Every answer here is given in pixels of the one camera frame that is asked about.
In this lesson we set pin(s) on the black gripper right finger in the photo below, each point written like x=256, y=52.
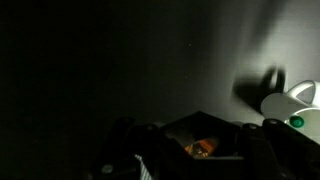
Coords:
x=276, y=150

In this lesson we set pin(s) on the white mug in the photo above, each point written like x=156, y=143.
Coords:
x=283, y=100

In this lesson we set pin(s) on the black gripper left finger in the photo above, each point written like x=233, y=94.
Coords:
x=146, y=150

